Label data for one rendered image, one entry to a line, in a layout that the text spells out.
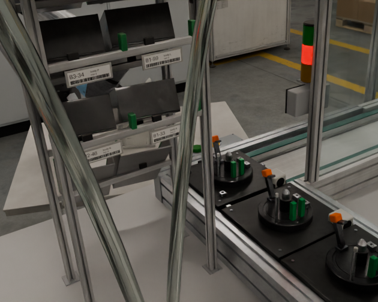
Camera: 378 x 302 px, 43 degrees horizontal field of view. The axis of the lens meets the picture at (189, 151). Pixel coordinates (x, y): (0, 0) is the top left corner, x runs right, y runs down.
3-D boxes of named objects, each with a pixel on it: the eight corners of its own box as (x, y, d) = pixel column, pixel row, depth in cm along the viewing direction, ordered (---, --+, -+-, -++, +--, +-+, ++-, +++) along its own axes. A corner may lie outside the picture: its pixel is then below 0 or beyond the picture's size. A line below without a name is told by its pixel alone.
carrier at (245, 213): (221, 215, 130) (219, 175, 124) (289, 187, 140) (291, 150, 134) (279, 265, 111) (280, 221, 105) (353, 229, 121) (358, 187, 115)
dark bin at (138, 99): (105, 128, 127) (99, 100, 127) (152, 118, 131) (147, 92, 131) (122, 123, 101) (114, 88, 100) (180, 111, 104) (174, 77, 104)
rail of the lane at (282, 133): (155, 196, 156) (152, 168, 151) (351, 126, 194) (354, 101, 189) (163, 204, 152) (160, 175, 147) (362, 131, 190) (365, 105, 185)
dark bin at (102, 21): (96, 70, 120) (90, 41, 120) (147, 62, 124) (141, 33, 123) (111, 48, 93) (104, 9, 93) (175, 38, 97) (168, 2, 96)
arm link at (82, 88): (102, 101, 193) (74, 81, 189) (122, 76, 189) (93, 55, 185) (99, 112, 183) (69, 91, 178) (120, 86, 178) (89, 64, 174)
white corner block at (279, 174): (264, 183, 143) (264, 172, 141) (276, 179, 145) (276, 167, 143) (274, 190, 139) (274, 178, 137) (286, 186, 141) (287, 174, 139)
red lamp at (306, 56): (297, 61, 128) (297, 43, 126) (311, 57, 130) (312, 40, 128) (310, 66, 124) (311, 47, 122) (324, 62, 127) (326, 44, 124)
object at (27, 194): (32, 129, 218) (30, 123, 216) (225, 106, 228) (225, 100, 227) (5, 217, 156) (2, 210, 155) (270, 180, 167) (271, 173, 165)
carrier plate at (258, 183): (175, 176, 150) (174, 170, 149) (238, 154, 160) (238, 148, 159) (218, 213, 131) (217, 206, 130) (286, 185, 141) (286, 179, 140)
